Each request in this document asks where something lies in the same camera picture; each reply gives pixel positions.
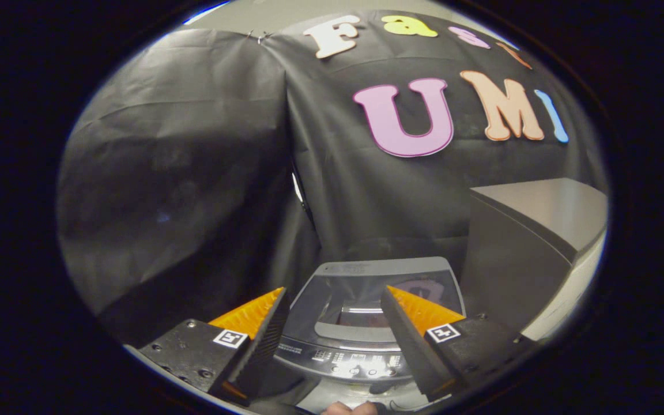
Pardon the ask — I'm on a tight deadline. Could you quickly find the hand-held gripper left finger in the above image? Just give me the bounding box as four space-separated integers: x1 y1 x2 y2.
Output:
136 286 291 409

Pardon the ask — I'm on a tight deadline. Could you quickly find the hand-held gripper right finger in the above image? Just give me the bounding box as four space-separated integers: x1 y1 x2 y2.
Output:
379 285 541 403

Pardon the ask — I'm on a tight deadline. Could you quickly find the grey washing machine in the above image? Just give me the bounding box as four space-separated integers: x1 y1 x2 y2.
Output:
244 256 469 415

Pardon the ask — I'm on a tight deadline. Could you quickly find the black backdrop cloth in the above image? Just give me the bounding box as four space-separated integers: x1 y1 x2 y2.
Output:
55 8 608 348

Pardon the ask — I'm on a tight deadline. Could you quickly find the beige cabinet with grey frame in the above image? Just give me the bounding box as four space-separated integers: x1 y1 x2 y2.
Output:
459 177 609 345

